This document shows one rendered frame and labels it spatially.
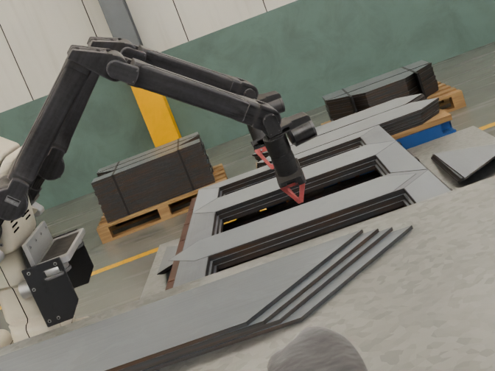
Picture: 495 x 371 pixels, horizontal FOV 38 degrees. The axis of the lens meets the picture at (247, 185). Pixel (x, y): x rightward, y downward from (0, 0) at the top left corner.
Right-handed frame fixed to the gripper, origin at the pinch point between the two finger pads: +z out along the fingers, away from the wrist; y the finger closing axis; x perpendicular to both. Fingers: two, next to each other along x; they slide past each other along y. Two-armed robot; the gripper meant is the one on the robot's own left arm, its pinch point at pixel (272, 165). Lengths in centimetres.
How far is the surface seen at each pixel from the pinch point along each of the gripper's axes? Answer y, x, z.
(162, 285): 19, 51, 24
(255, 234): -20.2, 9.9, 16.2
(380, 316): -133, -15, 23
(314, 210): -16.3, -7.5, 16.0
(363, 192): -15.6, -22.1, 16.4
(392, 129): 67, -44, 3
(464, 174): -7, -51, 23
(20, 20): 607, 257, -277
